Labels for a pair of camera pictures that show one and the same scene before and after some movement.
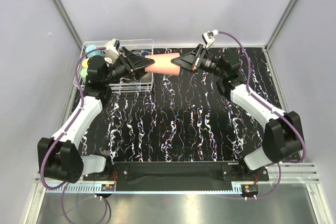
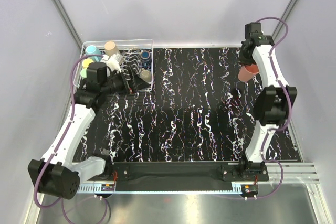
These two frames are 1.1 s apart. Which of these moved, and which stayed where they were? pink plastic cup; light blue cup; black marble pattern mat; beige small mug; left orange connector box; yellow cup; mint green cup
Moved: pink plastic cup
Stayed: mint green cup; left orange connector box; yellow cup; light blue cup; black marble pattern mat; beige small mug
